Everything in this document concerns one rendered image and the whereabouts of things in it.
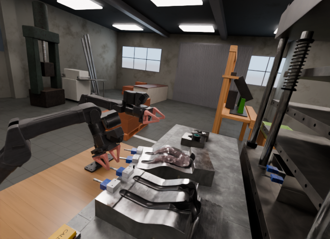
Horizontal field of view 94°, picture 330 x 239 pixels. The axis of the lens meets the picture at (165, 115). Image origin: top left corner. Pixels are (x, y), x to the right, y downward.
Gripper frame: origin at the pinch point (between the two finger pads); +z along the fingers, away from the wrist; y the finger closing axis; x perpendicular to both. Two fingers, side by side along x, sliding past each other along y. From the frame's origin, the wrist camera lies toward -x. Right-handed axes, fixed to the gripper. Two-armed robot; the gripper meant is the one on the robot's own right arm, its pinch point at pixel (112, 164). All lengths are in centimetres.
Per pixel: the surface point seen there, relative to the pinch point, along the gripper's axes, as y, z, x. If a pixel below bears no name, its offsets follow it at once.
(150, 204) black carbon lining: 0.4, 20.7, -10.1
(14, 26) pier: 257, -376, 437
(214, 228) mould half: 4.1, 35.7, -32.1
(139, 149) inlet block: 36.2, 7.8, 12.7
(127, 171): 9.5, 8.7, 3.5
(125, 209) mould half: -6.8, 16.6, -4.3
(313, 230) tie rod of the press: 5, 37, -63
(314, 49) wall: 534, 0, -283
